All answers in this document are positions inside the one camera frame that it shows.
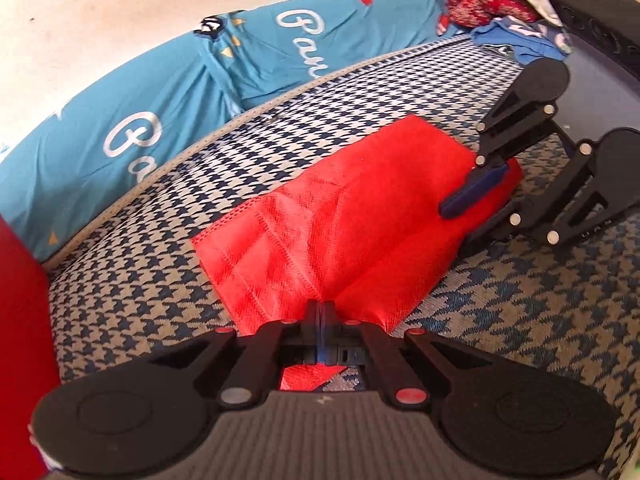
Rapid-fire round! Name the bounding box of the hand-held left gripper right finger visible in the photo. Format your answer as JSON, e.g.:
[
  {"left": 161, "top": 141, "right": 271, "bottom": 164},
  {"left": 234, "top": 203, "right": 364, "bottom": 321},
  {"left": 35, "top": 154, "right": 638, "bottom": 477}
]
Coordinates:
[{"left": 322, "top": 300, "right": 501, "bottom": 408}]

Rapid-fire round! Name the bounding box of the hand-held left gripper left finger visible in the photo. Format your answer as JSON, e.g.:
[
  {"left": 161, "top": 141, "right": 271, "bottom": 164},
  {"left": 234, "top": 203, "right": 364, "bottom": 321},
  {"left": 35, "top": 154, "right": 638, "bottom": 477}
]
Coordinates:
[{"left": 147, "top": 300, "right": 321, "bottom": 408}]

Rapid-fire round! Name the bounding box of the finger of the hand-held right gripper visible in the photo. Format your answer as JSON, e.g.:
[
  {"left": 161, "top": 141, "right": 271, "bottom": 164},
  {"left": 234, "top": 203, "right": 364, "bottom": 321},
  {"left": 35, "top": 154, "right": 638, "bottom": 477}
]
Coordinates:
[
  {"left": 439, "top": 91, "right": 560, "bottom": 220},
  {"left": 456, "top": 141, "right": 618, "bottom": 260}
]

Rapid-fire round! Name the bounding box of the red shopping bag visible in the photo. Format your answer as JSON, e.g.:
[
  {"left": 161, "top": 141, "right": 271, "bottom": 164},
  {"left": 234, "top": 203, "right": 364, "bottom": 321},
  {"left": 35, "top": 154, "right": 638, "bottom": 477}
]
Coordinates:
[{"left": 191, "top": 114, "right": 523, "bottom": 391}]

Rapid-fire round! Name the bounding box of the blue garment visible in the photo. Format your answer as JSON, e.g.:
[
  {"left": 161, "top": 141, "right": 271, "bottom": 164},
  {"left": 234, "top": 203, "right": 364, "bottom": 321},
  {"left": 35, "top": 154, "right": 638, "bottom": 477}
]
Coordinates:
[{"left": 470, "top": 16, "right": 573, "bottom": 66}]

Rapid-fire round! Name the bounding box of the houndstooth bed mattress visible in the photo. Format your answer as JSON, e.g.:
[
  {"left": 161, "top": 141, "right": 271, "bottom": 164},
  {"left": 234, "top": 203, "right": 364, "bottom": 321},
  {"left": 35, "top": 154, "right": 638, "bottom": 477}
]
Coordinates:
[{"left": 42, "top": 35, "right": 640, "bottom": 480}]

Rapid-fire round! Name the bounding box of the blue printed quilt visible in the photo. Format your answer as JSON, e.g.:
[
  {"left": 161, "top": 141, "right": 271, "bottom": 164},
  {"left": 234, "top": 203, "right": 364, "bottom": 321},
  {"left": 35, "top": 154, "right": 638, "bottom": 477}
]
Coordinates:
[{"left": 0, "top": 0, "right": 453, "bottom": 263}]

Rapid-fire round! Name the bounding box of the red shoe box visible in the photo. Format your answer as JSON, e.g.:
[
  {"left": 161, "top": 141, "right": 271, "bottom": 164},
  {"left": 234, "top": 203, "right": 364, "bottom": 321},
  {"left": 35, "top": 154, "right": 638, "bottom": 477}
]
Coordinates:
[{"left": 0, "top": 214, "right": 62, "bottom": 480}]

